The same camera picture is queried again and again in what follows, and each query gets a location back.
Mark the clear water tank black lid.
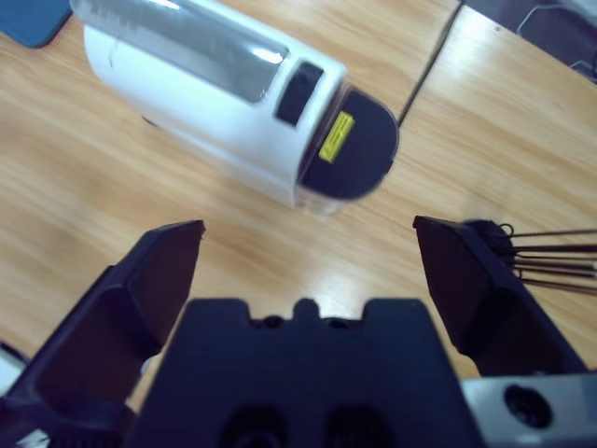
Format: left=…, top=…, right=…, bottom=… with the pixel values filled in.
left=297, top=85, right=401, bottom=218

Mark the white capsule coffee machine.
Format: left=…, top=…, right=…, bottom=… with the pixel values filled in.
left=69, top=0, right=349, bottom=210

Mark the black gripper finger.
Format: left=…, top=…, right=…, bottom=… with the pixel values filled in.
left=412, top=215, right=590, bottom=378
left=0, top=219, right=206, bottom=448

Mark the silver coffee machine lever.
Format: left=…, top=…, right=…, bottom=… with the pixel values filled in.
left=69, top=0, right=293, bottom=106

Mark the teal plastic tray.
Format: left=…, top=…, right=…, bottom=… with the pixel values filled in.
left=0, top=0, right=75, bottom=49

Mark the black capsule holder with rods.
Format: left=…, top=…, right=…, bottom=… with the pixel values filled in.
left=465, top=218, right=597, bottom=298

